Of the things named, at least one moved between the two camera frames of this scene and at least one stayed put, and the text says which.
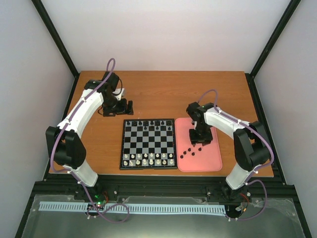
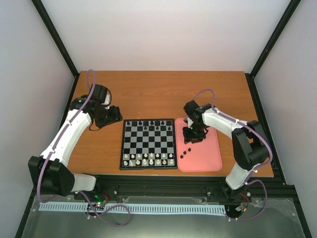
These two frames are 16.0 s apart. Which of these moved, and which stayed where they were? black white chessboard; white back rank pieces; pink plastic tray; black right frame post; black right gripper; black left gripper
Moved: black right gripper; black left gripper
Stayed: pink plastic tray; black right frame post; black white chessboard; white back rank pieces
